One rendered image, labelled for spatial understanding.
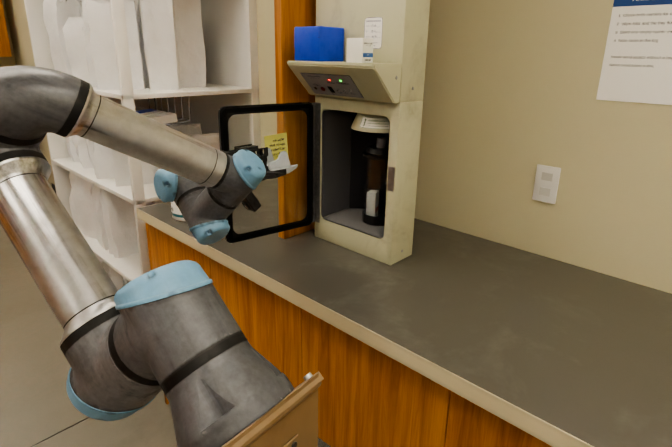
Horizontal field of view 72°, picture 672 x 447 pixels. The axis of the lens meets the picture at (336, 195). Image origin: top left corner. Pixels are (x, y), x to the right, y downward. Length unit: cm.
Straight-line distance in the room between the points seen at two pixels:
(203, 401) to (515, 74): 129
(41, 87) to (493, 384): 91
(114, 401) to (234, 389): 21
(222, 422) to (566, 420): 61
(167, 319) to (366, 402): 74
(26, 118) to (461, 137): 127
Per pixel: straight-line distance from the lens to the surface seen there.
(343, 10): 138
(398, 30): 125
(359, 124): 137
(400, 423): 120
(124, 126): 84
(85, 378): 74
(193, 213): 100
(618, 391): 107
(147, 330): 62
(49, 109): 81
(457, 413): 107
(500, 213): 164
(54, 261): 78
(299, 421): 64
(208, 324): 61
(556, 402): 99
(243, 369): 59
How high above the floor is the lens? 153
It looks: 17 degrees down
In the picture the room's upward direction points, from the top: 1 degrees clockwise
